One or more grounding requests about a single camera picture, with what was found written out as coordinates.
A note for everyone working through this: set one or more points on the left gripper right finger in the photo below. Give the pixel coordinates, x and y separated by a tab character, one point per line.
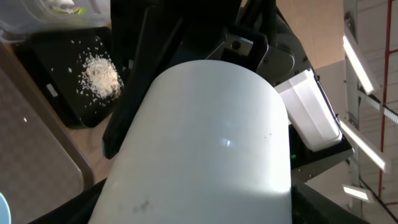
311	207

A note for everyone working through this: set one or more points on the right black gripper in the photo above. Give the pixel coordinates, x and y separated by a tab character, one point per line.
255	36

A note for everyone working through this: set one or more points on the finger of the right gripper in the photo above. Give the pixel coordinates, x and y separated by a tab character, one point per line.
162	29

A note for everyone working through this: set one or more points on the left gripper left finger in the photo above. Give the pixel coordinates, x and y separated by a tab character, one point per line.
76	211

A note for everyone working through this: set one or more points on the green orange snack wrapper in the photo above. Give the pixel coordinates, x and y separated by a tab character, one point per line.
65	7

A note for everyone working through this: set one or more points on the white pink bowl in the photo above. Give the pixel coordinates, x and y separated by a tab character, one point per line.
209	144

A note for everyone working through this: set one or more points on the black plastic waste tray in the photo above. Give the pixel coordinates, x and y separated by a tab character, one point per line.
36	55

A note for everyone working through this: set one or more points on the clear plastic waste bin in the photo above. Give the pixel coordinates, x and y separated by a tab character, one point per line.
20	18

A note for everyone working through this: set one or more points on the dark brown serving tray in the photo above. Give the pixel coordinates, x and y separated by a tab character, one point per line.
41	167

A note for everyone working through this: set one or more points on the light blue saucer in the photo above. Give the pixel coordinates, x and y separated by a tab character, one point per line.
5	213

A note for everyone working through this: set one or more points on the spilled rice pile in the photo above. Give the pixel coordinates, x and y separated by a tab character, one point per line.
85	74

